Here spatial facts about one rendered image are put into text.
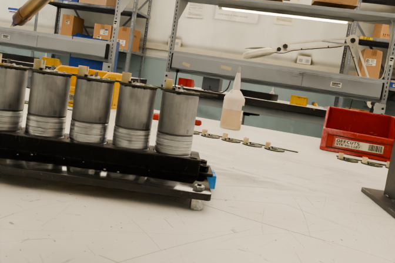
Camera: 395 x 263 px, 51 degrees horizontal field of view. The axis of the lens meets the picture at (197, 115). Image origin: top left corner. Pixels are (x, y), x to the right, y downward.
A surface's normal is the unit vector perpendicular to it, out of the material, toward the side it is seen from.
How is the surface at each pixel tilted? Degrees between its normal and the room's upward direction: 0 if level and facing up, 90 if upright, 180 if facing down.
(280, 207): 0
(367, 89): 90
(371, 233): 0
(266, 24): 90
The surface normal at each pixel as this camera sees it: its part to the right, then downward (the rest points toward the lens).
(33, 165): 0.15, -0.98
